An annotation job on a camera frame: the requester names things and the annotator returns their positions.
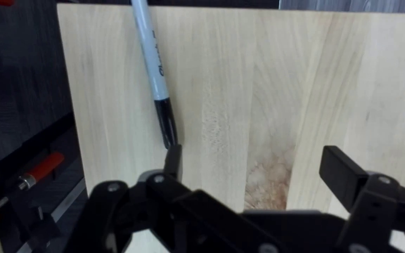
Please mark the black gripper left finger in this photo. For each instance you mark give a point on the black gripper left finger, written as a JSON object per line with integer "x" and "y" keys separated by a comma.
{"x": 172, "y": 161}

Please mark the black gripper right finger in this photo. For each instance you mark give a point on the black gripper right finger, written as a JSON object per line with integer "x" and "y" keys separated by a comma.
{"x": 342, "y": 175}

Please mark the black and grey marker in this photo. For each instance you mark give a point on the black and grey marker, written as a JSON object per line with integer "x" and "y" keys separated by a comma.
{"x": 155, "y": 71}

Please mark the red handled clamp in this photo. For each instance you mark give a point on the red handled clamp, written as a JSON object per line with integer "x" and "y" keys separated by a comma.
{"x": 31, "y": 177}

